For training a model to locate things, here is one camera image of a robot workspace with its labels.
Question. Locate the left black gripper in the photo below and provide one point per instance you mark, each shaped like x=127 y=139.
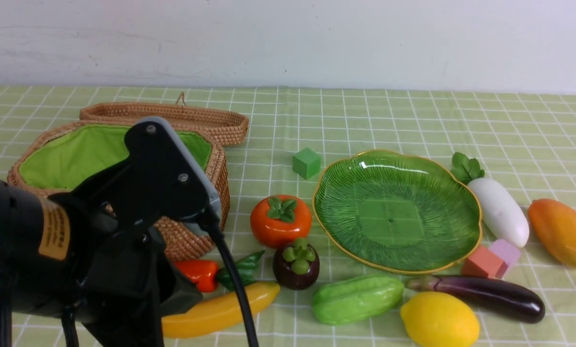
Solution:
x=125 y=284

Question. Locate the yellow banana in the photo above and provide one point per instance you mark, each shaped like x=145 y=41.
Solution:
x=219 y=313

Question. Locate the red chili pepper green stem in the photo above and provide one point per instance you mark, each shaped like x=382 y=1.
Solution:
x=207 y=275

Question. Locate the orange persimmon with green calyx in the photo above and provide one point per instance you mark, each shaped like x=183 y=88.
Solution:
x=280 y=219

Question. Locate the dark purple mangosteen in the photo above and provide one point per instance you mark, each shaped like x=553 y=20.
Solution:
x=296 y=265

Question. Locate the yellow lemon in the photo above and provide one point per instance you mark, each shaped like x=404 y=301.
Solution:
x=434 y=319

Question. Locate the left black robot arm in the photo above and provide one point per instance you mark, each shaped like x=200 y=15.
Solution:
x=35 y=262

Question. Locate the green fabric basket liner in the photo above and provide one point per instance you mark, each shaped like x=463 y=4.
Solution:
x=90 y=160

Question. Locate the woven rattan basket lid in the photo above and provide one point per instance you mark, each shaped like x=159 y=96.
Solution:
x=223 y=126

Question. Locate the green foam cube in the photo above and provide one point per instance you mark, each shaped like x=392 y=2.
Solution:
x=306 y=163

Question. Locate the green leaf-shaped glass plate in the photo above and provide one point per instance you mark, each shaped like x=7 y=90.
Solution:
x=403 y=214

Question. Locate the red-orange foam cube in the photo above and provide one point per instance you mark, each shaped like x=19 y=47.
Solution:
x=484 y=263

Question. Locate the purple eggplant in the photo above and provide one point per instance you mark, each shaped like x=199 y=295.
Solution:
x=499 y=296

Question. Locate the pink foam cube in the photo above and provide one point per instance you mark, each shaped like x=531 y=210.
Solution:
x=508 y=254

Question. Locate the white radish with leaves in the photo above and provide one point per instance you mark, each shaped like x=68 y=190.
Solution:
x=501 y=213

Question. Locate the orange yellow mango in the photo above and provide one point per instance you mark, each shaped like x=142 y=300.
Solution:
x=554 y=224

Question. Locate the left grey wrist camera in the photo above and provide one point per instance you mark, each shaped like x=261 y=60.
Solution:
x=179 y=187

